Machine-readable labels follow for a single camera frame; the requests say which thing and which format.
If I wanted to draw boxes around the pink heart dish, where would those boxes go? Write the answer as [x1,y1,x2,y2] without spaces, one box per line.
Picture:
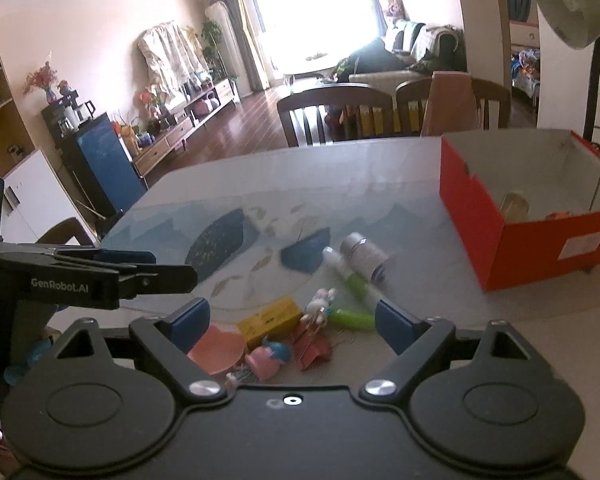
[187,325,246,376]

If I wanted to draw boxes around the white green glue tube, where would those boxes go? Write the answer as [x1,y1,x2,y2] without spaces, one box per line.
[322,246,384,309]

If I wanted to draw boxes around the silver cap clear bottle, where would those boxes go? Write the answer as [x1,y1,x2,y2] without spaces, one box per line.
[340,232,393,284]

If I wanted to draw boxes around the pink pig figurine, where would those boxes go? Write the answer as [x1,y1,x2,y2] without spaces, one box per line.
[226,338,291,388]

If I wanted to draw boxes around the red binder clip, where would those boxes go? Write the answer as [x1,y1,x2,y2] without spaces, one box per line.
[291,322,332,372]

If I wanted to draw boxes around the yellow small carton box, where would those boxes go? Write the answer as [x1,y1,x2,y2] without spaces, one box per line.
[237,296,302,350]

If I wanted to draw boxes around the green lid toothpick jar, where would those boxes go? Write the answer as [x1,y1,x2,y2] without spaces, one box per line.
[500,191,530,223]

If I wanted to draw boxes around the red cardboard box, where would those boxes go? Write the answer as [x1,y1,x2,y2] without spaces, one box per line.
[439,129,600,290]

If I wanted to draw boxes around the green highlighter tube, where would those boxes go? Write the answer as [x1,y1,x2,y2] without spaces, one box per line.
[328,309,375,332]

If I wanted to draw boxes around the orange red keychain charm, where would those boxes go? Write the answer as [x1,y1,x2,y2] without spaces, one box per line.
[545,211,571,220]

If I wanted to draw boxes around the printed table mat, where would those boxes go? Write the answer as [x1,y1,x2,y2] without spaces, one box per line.
[102,181,489,326]

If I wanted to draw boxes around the blue black cabinet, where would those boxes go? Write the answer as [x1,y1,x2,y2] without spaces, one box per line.
[42,104,147,218]

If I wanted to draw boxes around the wooden tv console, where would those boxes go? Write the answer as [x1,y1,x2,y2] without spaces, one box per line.
[132,78,238,179]

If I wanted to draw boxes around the pink cloth on chair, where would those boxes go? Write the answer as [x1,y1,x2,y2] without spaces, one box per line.
[420,70,479,136]

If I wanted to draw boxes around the left wooden dining chair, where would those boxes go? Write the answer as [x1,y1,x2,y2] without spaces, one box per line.
[277,84,396,148]

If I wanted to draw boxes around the wooden dining chair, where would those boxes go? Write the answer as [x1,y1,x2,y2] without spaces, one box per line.
[394,72,512,136]
[277,84,396,148]

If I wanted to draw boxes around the right wooden dining chair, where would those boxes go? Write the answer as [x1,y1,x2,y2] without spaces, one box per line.
[394,72,512,136]

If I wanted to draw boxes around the clothes on rack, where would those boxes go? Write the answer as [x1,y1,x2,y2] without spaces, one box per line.
[136,22,211,104]

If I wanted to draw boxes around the sofa with clothes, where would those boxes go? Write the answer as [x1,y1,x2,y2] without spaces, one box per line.
[332,20,467,94]

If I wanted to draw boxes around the white standing air conditioner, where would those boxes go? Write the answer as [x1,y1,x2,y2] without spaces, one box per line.
[204,1,252,98]

